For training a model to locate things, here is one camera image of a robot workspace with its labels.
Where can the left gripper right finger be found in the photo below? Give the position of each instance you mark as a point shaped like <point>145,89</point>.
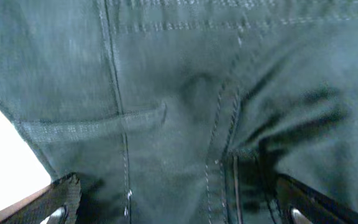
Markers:
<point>299,204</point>

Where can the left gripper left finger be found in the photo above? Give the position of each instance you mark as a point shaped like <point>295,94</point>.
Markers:
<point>55,203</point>

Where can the black shorts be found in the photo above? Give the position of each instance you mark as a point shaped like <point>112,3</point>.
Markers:
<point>185,111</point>

